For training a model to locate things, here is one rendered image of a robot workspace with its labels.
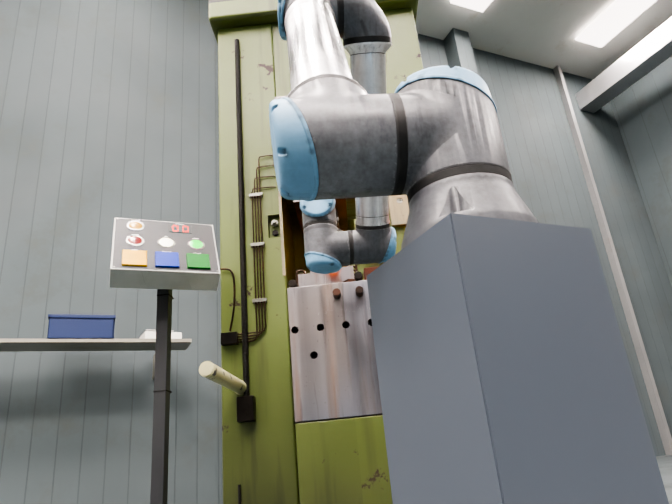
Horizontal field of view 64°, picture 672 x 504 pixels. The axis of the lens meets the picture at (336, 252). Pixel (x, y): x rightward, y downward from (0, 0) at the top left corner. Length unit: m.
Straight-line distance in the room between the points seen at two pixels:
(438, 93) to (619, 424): 0.48
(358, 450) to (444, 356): 1.15
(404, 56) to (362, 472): 1.76
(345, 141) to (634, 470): 0.51
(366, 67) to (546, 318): 0.84
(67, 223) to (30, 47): 2.16
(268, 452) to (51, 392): 3.77
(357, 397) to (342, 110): 1.17
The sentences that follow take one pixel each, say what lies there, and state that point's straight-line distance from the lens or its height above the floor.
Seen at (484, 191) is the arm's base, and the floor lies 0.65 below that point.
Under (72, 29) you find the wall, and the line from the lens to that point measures 7.37.
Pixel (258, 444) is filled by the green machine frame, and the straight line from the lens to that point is 1.99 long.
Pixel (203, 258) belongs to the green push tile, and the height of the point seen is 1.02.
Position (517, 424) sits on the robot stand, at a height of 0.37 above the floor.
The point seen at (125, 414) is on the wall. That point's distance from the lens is 5.51.
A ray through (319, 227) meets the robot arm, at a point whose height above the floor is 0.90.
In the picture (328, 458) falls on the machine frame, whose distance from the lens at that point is 1.75.
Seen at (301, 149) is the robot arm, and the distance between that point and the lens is 0.73.
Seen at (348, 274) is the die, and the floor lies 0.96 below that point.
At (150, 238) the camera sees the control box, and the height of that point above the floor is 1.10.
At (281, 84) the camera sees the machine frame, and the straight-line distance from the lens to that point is 2.52.
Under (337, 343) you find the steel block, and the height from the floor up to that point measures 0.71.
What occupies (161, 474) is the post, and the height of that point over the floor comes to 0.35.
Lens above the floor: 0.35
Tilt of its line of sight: 21 degrees up
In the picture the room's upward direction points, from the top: 5 degrees counter-clockwise
